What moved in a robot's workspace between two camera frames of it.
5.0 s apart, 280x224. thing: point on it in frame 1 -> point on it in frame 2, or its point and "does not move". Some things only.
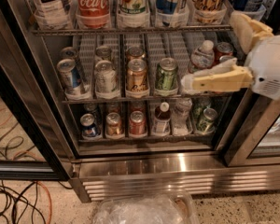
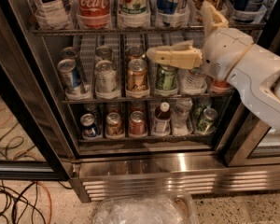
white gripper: x=271 y=65 -> x=224 y=54
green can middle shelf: x=167 y=75 does not move
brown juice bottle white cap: x=161 y=124 does not move
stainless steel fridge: x=86 y=86 does not move
